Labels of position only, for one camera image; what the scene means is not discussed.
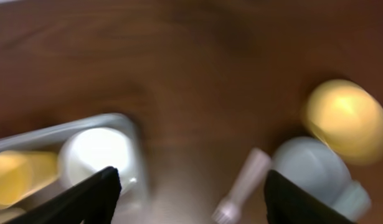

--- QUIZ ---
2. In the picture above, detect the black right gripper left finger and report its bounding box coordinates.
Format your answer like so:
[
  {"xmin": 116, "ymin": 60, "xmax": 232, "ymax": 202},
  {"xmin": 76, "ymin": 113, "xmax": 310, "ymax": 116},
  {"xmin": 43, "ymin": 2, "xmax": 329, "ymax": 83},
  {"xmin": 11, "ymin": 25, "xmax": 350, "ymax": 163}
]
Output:
[{"xmin": 6, "ymin": 167, "xmax": 121, "ymax": 224}]

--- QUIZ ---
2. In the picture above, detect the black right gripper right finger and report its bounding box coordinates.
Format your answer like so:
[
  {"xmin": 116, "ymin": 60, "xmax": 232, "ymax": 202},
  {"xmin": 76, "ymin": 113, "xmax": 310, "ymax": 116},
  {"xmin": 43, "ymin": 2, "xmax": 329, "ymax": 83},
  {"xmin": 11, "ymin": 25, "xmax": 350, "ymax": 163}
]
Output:
[{"xmin": 264, "ymin": 170, "xmax": 354, "ymax": 224}]

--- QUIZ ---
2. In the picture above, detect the grey plastic bowl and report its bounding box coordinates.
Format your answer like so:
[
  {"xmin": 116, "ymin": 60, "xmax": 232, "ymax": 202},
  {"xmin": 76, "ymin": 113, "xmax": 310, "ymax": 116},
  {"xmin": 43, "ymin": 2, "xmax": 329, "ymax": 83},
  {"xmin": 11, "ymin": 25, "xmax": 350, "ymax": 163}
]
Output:
[{"xmin": 272, "ymin": 137, "xmax": 371, "ymax": 222}]

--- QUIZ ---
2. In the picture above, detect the white plastic cup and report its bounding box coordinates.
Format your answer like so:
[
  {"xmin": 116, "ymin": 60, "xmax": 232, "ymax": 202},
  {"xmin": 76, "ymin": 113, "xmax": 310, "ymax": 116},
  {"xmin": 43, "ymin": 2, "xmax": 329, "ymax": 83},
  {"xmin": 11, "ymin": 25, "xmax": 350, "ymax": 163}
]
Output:
[{"xmin": 59, "ymin": 128, "xmax": 138, "ymax": 194}]

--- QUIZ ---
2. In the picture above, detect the yellow plastic cup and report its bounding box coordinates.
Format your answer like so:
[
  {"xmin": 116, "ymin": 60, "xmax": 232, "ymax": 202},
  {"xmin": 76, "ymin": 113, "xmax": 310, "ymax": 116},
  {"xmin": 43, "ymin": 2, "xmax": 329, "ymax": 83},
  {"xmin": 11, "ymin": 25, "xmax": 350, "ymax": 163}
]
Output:
[{"xmin": 0, "ymin": 151, "xmax": 59, "ymax": 210}]

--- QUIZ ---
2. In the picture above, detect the yellow plastic bowl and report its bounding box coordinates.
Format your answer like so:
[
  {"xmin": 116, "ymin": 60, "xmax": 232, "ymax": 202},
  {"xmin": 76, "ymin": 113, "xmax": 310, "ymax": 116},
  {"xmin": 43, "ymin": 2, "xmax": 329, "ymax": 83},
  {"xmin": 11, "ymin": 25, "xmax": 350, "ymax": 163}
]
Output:
[{"xmin": 303, "ymin": 79, "xmax": 383, "ymax": 165}]

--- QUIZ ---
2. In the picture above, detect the clear plastic storage container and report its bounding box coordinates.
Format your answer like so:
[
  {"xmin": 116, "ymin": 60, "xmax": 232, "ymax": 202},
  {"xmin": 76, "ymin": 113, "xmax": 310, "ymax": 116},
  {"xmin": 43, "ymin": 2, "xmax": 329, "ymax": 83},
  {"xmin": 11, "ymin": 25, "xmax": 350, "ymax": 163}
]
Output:
[{"xmin": 0, "ymin": 113, "xmax": 150, "ymax": 224}]

